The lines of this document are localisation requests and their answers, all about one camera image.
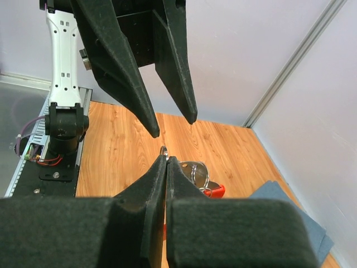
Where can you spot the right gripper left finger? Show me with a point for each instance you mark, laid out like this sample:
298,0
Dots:
122,231

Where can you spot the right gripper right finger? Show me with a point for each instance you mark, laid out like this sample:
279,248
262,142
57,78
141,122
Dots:
236,233

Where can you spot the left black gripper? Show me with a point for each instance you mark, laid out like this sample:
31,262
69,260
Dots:
120,36

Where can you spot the metal key organizer red handle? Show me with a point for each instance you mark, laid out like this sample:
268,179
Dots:
189,179

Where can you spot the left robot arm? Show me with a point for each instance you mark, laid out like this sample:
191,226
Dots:
66,120

